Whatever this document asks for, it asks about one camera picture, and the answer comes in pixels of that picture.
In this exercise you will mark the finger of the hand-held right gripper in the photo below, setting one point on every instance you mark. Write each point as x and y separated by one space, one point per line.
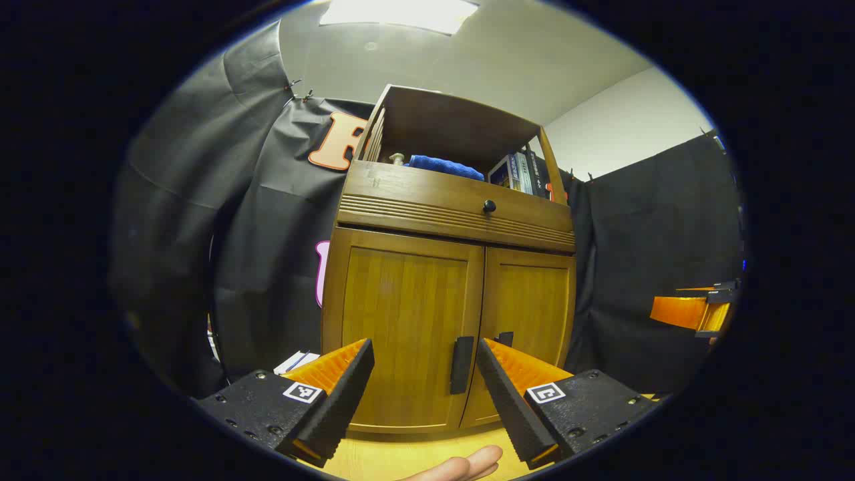
688 312

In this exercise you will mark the black drawer knob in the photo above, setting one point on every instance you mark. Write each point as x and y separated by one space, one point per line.
489 206

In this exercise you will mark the small beige figurine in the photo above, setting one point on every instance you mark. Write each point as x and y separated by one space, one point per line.
398 159

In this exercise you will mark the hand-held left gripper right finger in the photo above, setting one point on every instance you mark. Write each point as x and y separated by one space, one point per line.
511 401

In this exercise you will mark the grey upright book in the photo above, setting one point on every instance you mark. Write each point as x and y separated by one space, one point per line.
522 174

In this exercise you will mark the ceiling light panel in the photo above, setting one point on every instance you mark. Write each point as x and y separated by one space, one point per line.
401 13

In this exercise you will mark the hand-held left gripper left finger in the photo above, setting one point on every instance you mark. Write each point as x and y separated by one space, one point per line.
340 401

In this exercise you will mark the small orange object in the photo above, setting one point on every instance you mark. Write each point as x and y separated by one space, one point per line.
556 192

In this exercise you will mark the blue folded towel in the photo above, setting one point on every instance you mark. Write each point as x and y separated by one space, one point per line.
441 166

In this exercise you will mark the black upright book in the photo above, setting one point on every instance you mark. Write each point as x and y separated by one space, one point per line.
540 175

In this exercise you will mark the dark blue upright book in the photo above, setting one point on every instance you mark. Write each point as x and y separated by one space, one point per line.
501 174

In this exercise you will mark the white book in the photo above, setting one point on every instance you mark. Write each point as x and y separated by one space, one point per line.
288 364

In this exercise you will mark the black backdrop cloth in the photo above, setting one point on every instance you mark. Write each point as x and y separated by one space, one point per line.
267 267

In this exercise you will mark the wooden double-door shoe cabinet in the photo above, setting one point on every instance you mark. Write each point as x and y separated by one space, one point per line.
461 120

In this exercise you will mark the wooden shoe cabinet door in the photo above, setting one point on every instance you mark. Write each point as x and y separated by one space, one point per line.
401 300
534 300

